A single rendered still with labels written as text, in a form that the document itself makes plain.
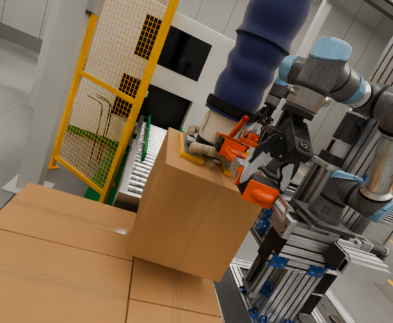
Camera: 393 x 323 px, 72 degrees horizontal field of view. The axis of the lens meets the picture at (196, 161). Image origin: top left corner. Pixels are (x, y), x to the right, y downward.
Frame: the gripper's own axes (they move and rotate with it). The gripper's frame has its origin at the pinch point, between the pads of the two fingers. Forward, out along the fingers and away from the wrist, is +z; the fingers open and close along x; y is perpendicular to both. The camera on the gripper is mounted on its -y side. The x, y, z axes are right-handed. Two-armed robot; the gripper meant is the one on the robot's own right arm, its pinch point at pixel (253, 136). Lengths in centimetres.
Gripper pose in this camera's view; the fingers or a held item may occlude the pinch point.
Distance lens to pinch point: 158.6
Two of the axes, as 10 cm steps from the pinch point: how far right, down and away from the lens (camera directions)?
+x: 9.2, 3.4, 1.9
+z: -3.9, 8.7, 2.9
